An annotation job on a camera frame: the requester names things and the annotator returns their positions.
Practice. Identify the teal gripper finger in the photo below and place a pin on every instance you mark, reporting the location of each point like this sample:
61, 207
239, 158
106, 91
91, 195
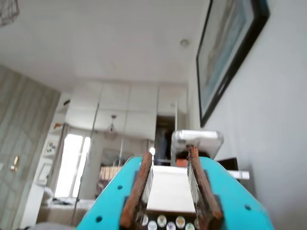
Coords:
227, 198
115, 198

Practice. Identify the white shelf board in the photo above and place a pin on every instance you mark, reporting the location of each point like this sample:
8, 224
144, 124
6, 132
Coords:
239, 175

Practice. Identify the dark brown box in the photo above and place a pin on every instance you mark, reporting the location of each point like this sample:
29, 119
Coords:
227, 164

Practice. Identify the plain white book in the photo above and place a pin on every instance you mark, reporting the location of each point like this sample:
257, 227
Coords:
170, 187

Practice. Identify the bed with pale cover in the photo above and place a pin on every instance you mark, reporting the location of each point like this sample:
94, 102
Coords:
60, 210

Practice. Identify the small orange object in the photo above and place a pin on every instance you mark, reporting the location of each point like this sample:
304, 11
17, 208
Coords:
181, 163

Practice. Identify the black book with round pictures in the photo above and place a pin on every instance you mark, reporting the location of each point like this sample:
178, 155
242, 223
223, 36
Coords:
171, 215

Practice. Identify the phone in clear case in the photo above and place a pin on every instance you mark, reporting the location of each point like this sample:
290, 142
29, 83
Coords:
196, 139

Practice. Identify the white mirrored wardrobe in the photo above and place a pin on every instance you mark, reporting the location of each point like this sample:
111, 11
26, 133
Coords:
115, 100

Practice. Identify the pale panelled door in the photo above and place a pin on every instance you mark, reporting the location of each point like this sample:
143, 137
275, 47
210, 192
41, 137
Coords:
19, 119

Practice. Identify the small white picture frame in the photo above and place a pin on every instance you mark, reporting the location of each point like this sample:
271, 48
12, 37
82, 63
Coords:
50, 148
45, 172

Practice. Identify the black framed wall picture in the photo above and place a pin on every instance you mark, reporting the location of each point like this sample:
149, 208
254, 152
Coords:
225, 60

